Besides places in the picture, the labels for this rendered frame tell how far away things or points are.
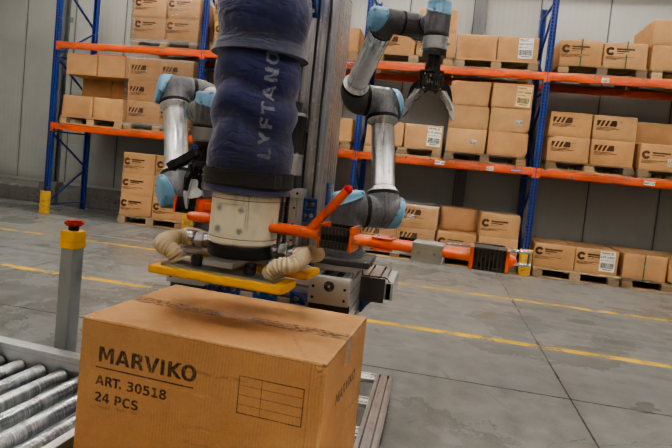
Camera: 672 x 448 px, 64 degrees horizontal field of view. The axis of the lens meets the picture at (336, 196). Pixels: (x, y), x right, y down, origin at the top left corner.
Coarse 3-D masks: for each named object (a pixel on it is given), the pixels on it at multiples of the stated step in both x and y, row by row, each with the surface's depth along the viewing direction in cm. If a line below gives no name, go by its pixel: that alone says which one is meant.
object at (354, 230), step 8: (320, 224) 128; (328, 224) 133; (336, 224) 135; (320, 232) 127; (328, 232) 126; (336, 232) 126; (344, 232) 125; (352, 232) 126; (320, 240) 127; (328, 240) 127; (336, 240) 127; (344, 240) 126; (352, 240) 126; (328, 248) 126; (336, 248) 126; (344, 248) 125; (352, 248) 127
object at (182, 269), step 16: (192, 256) 129; (160, 272) 127; (176, 272) 126; (192, 272) 125; (208, 272) 126; (224, 272) 126; (240, 272) 128; (256, 272) 130; (240, 288) 123; (256, 288) 121; (272, 288) 120; (288, 288) 124
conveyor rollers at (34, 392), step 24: (0, 360) 194; (0, 384) 174; (24, 384) 182; (48, 384) 181; (72, 384) 180; (0, 408) 163; (24, 408) 161; (48, 408) 161; (72, 408) 167; (0, 432) 153; (24, 432) 149; (48, 432) 148
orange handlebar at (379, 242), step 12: (204, 204) 168; (192, 216) 138; (204, 216) 137; (276, 228) 132; (288, 228) 131; (300, 228) 131; (360, 240) 126; (372, 240) 126; (384, 240) 125; (396, 240) 128; (444, 252) 121; (456, 252) 120; (468, 252) 120
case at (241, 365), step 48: (192, 288) 162; (96, 336) 126; (144, 336) 123; (192, 336) 120; (240, 336) 123; (288, 336) 127; (336, 336) 130; (96, 384) 127; (144, 384) 123; (192, 384) 120; (240, 384) 117; (288, 384) 114; (336, 384) 122; (96, 432) 127; (144, 432) 123; (192, 432) 120; (240, 432) 117; (288, 432) 114; (336, 432) 128
